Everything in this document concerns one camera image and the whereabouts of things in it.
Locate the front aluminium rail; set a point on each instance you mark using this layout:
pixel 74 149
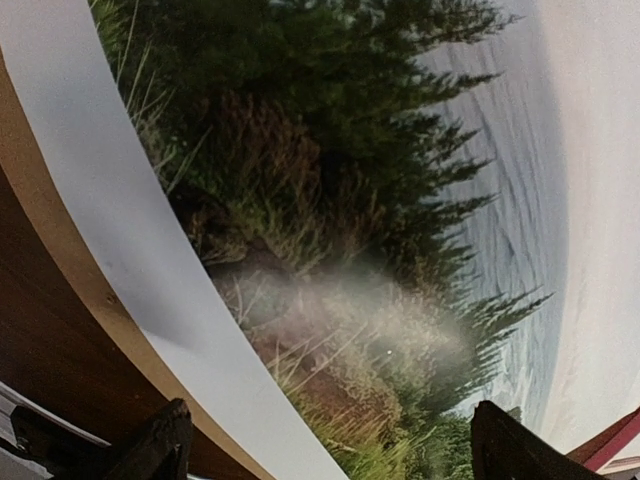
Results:
pixel 57 428

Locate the landscape photo print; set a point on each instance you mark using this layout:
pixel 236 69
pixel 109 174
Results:
pixel 279 198

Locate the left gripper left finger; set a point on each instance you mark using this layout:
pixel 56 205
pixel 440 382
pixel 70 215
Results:
pixel 158 449

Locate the brown backing board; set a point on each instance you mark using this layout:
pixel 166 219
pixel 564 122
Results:
pixel 67 342

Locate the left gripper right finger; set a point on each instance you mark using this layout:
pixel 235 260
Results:
pixel 502 448

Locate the pink wooden picture frame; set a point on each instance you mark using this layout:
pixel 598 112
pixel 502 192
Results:
pixel 599 451

